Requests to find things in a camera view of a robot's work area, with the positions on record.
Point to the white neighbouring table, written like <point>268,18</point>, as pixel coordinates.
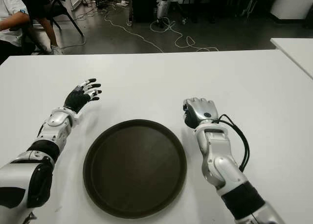
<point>298,52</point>

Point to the person in black shorts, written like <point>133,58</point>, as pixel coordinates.
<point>46,30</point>

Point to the black cabinet on casters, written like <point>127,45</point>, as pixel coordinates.
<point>144,6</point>

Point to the black chair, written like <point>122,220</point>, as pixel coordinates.
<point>58,13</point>
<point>36,40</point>

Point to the person in white shirt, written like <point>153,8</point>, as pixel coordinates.
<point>9,4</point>

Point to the left silver black robot arm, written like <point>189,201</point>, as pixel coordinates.
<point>53,121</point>

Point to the black desk with casters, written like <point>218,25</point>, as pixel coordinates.
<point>195,4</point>

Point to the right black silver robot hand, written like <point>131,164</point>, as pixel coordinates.
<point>200,111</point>

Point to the right silver black robot arm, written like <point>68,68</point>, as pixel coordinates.
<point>220,160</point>

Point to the round dark brown tray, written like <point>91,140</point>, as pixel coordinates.
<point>135,169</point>

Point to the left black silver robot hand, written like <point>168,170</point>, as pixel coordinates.
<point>75,99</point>

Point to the white power strip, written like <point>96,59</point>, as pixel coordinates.
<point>122,4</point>

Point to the white curved counter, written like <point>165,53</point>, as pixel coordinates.
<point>291,4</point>

